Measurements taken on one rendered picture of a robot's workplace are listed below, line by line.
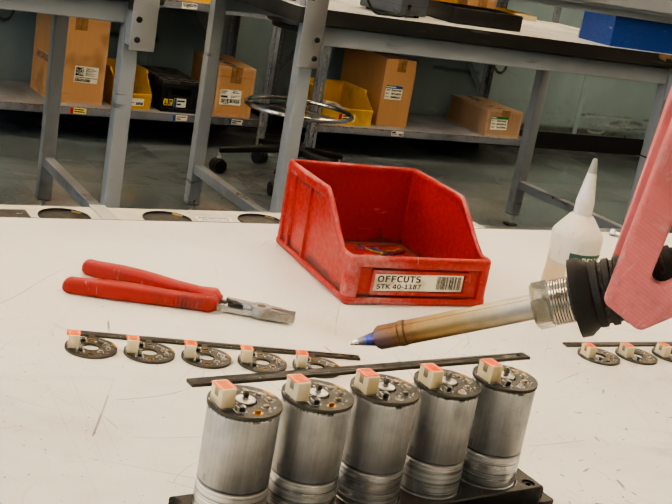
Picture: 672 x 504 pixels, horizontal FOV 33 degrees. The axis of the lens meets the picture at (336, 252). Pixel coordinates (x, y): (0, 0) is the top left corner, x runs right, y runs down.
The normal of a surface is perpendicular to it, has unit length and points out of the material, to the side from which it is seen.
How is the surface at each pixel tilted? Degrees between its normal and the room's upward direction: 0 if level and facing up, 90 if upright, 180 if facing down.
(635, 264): 99
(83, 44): 90
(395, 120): 90
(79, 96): 89
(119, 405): 0
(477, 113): 91
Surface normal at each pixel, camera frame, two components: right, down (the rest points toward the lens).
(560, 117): 0.46, 0.32
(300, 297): 0.17, -0.95
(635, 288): -0.33, 0.36
